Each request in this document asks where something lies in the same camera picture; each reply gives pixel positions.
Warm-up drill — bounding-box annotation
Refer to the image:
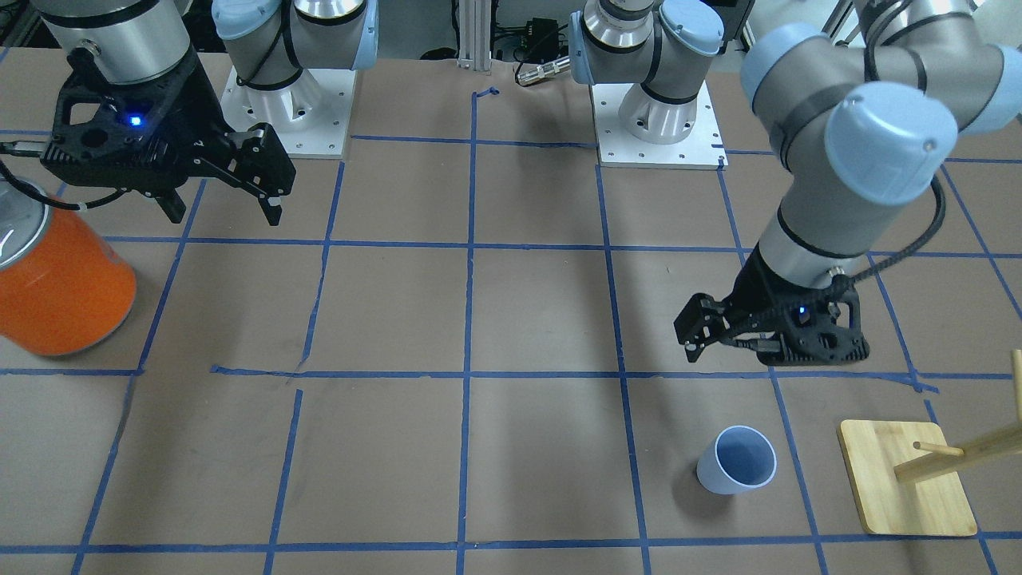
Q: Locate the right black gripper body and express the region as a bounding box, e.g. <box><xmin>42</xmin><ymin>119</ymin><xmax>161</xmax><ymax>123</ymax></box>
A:
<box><xmin>40</xmin><ymin>49</ymin><xmax>296</xmax><ymax>204</ymax></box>

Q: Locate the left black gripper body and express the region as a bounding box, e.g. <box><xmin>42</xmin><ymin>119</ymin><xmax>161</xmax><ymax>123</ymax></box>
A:
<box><xmin>673</xmin><ymin>254</ymin><xmax>871</xmax><ymax>367</ymax></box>

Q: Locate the light blue plastic cup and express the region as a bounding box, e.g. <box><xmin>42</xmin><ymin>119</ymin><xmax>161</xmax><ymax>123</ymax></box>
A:
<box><xmin>696</xmin><ymin>425</ymin><xmax>778</xmax><ymax>495</ymax></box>

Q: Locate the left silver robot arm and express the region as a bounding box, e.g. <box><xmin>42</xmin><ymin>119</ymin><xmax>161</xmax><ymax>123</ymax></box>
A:
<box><xmin>673</xmin><ymin>1</ymin><xmax>1020</xmax><ymax>365</ymax></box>

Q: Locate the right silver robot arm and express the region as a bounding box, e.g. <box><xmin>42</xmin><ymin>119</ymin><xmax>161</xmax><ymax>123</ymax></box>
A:
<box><xmin>34</xmin><ymin>1</ymin><xmax>378</xmax><ymax>226</ymax></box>

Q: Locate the wooden cup rack stand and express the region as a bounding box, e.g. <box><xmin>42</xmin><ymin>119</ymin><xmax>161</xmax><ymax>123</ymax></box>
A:
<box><xmin>831</xmin><ymin>348</ymin><xmax>1020</xmax><ymax>538</ymax></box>

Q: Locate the orange can with silver lid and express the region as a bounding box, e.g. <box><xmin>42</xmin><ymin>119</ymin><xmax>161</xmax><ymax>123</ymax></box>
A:
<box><xmin>1</xmin><ymin>180</ymin><xmax>137</xmax><ymax>356</ymax></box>

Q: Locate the black power box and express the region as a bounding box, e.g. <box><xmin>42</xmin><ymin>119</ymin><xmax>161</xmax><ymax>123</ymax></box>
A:
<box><xmin>506</xmin><ymin>18</ymin><xmax>563</xmax><ymax>55</ymax></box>

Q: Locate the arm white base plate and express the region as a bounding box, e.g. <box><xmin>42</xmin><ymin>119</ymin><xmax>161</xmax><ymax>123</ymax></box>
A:
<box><xmin>220</xmin><ymin>69</ymin><xmax>358</xmax><ymax>160</ymax></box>
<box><xmin>590</xmin><ymin>81</ymin><xmax>729</xmax><ymax>170</ymax></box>

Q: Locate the aluminium frame post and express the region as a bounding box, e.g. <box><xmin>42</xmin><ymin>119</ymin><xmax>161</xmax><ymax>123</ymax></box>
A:
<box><xmin>456</xmin><ymin>0</ymin><xmax>493</xmax><ymax>75</ymax></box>

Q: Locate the silver cable connector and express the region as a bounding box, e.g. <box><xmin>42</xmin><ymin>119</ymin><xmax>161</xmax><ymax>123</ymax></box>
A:
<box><xmin>515</xmin><ymin>56</ymin><xmax>572</xmax><ymax>87</ymax></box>

